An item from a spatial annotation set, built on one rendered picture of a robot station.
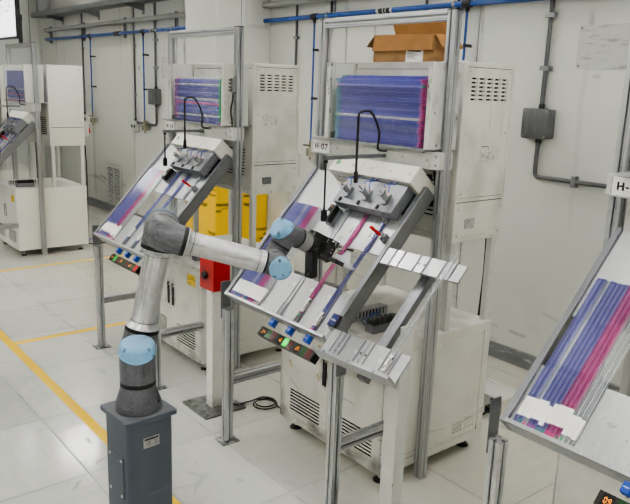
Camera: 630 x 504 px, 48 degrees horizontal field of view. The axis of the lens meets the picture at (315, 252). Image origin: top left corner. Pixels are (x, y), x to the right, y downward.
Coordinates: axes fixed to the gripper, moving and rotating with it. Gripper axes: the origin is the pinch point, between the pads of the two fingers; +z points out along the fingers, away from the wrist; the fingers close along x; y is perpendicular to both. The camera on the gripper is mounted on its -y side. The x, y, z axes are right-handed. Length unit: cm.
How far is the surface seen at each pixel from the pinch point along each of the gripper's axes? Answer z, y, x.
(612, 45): 119, 166, 5
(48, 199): 60, -17, 460
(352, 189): 8.6, 32.8, 20.9
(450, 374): 75, -21, -10
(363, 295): 6.7, -6.7, -9.9
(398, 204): 9.2, 30.7, -5.9
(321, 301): 2.8, -14.6, 5.6
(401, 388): 16, -32, -35
